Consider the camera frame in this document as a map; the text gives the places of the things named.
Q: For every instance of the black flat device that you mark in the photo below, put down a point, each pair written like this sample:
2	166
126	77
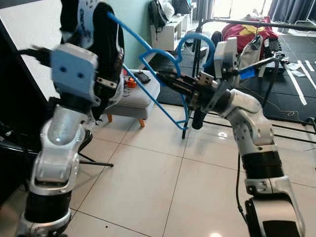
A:
143	77

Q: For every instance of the grey stool wooden legs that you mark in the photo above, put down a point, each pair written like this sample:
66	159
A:
136	101

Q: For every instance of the black clothes rack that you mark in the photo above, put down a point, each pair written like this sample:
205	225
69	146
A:
291	23

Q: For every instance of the white shelf unit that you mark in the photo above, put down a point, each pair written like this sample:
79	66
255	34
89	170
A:
170	32

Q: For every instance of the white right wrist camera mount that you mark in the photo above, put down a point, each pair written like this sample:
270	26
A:
226	57

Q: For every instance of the black garment with white band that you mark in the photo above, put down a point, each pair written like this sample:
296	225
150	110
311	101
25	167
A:
108	29

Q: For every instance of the dark grey curtain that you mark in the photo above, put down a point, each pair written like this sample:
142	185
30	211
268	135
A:
291	9

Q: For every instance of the blue plastic hanger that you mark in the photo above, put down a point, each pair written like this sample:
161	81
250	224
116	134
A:
128	30

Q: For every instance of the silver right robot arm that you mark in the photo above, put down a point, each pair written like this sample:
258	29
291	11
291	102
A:
252	128

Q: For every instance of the white tape strip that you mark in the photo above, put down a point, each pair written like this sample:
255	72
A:
296	78

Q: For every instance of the black backpack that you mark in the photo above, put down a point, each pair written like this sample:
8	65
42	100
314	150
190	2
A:
157	15

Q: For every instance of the red garment yellow print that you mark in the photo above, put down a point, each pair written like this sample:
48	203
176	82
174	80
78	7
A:
237	32

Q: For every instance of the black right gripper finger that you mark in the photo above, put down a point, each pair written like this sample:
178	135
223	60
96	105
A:
175	76
180	89

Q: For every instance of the large black board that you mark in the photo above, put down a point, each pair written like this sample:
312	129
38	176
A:
19	89

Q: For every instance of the beige T-shirt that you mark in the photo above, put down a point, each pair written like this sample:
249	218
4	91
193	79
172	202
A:
251	52

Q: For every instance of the small orange object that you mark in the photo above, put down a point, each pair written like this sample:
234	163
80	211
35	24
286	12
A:
131	82

